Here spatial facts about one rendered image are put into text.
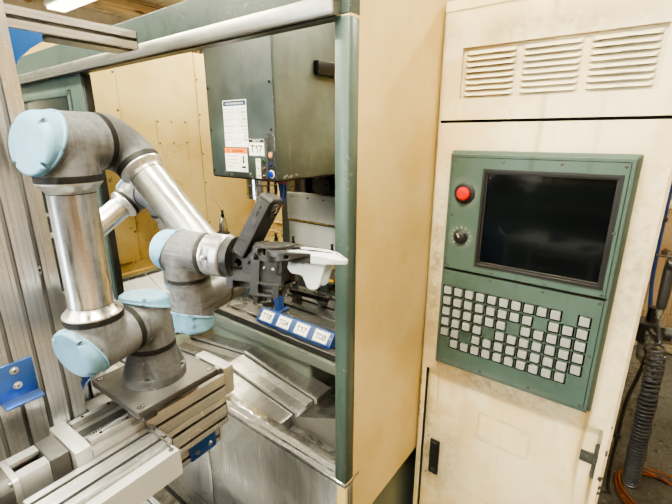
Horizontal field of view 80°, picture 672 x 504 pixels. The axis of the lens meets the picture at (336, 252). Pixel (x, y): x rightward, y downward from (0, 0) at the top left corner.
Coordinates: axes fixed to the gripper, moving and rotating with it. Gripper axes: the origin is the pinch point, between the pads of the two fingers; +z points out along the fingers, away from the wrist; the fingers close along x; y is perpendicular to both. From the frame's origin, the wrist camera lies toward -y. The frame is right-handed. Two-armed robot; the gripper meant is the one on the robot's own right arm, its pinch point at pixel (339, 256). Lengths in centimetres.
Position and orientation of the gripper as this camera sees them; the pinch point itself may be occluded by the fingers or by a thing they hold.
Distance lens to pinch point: 62.2
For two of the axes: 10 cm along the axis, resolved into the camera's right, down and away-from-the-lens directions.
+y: -0.5, 9.9, 1.5
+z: 9.3, 1.0, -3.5
